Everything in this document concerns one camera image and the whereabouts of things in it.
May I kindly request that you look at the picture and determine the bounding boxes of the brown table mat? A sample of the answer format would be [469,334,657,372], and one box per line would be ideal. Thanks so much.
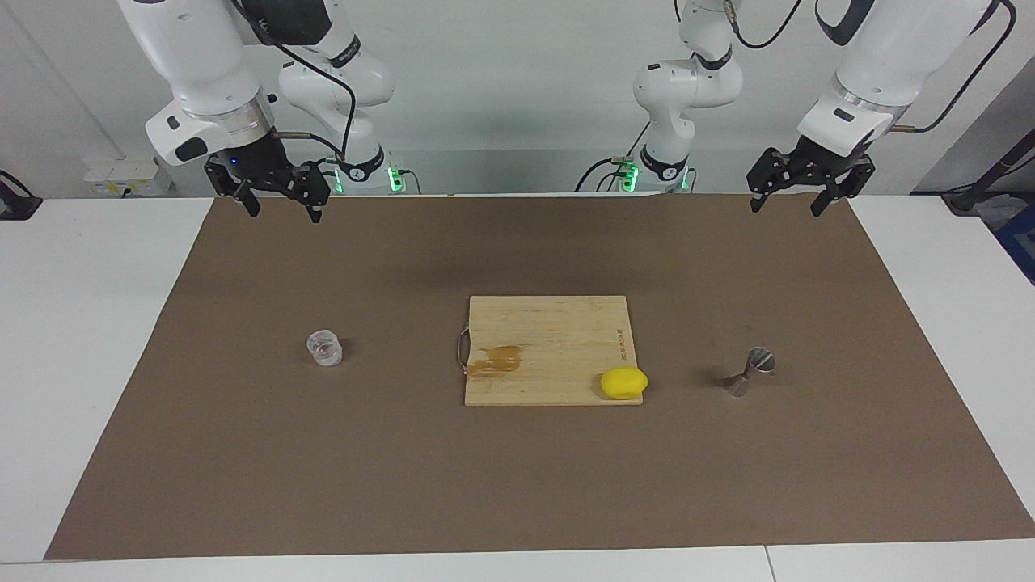
[44,192,1035,560]

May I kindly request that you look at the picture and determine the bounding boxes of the black left base cables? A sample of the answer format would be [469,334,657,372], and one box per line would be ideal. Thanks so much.
[576,121,652,192]

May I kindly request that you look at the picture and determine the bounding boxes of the yellow lemon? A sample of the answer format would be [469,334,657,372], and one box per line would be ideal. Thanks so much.
[600,366,649,401]

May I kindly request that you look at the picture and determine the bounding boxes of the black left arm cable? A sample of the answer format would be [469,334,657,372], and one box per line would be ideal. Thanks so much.
[724,0,1018,134]

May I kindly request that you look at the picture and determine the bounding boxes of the black clamp mount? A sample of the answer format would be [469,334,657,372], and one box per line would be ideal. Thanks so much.
[0,170,43,221]

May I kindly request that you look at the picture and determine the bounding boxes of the blue crate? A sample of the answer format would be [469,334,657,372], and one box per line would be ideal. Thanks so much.
[993,198,1035,285]

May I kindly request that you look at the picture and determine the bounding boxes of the steel double jigger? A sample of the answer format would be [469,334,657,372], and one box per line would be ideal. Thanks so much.
[724,346,777,399]

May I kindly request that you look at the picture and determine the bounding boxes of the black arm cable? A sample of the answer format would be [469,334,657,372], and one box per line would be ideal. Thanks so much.
[230,0,358,158]
[724,0,1018,134]

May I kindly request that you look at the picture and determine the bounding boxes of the wooden cutting board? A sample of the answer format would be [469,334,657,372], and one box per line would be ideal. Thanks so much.
[464,295,645,407]

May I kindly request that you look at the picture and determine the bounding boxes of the white wall socket strip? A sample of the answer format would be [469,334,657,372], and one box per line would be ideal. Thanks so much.
[83,158,175,197]

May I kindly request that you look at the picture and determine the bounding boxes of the black stand pole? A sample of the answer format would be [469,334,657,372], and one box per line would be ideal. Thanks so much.
[942,129,1035,215]

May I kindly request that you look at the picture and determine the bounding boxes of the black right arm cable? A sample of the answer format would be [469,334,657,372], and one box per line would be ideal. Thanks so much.
[230,0,358,158]

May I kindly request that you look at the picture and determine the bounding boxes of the small clear glass cup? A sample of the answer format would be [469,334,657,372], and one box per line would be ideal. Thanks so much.
[306,329,345,369]

